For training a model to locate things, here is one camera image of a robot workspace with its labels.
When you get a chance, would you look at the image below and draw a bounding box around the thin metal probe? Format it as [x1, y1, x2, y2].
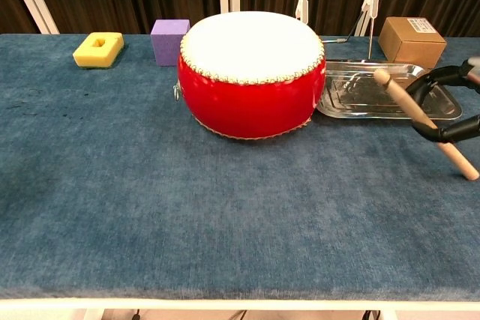
[321, 12, 365, 44]

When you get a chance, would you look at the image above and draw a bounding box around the red drum with white head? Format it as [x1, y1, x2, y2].
[175, 11, 326, 140]

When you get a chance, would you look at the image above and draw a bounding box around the brown cardboard box with label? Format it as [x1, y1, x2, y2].
[377, 16, 448, 70]

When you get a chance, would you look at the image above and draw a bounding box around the blue fabric table mat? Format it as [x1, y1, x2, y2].
[0, 33, 480, 302]

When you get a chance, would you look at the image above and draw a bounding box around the shiny metal tray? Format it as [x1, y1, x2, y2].
[316, 58, 462, 121]

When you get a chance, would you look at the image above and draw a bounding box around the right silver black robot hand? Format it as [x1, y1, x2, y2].
[404, 55, 480, 145]

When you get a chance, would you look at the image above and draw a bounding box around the purple foam cube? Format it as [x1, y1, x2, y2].
[150, 19, 191, 68]

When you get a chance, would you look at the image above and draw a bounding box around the yellow sponge with hole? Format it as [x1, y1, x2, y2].
[72, 32, 125, 70]

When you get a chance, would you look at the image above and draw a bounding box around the wooden drumstick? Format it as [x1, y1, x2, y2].
[373, 68, 480, 181]

